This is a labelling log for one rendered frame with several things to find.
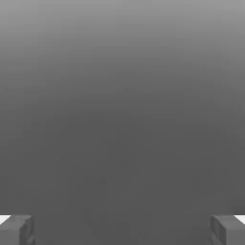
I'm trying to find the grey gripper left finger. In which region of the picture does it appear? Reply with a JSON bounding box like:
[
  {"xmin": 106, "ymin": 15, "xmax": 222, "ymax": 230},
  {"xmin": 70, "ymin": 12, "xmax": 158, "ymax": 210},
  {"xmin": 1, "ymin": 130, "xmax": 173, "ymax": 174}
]
[{"xmin": 0, "ymin": 214, "xmax": 36, "ymax": 245}]

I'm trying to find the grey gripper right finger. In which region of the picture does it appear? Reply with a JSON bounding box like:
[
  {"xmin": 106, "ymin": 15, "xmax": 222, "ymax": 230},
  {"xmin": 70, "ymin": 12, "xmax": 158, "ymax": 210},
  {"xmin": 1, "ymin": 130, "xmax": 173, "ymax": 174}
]
[{"xmin": 209, "ymin": 214, "xmax": 245, "ymax": 245}]

